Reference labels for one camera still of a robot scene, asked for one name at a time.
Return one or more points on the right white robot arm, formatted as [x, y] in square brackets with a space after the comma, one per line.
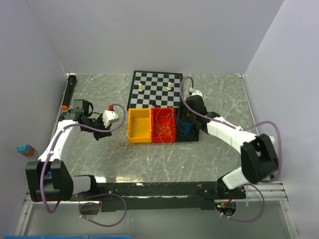
[259, 159]

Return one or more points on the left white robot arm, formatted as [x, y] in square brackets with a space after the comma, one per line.
[61, 186]

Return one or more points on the blue white brick stack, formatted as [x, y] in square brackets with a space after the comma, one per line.
[48, 175]

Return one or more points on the red plastic bin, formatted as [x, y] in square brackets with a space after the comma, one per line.
[163, 125]

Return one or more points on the black plastic bin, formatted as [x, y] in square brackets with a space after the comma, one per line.
[185, 132]

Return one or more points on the white chess pawn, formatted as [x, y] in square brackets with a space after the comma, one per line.
[169, 86]

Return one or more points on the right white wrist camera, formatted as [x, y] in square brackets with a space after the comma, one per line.
[193, 92]

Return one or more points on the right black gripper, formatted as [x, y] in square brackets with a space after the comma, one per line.
[182, 106]

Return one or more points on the blue brown toy block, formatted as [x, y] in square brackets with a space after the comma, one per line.
[27, 151]

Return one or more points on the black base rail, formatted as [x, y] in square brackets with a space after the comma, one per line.
[159, 195]

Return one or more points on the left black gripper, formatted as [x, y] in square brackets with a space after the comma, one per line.
[101, 134]

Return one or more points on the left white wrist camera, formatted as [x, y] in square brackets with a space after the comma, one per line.
[109, 116]

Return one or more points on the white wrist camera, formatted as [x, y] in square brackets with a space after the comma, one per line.
[109, 116]
[193, 92]

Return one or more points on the black marker orange cap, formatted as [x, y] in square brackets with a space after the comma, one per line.
[71, 83]

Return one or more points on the black white chessboard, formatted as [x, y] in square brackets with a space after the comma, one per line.
[154, 88]

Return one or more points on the white tilted stand device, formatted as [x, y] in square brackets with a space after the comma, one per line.
[273, 141]

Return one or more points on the yellow plastic bin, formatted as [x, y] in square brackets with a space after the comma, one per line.
[139, 126]

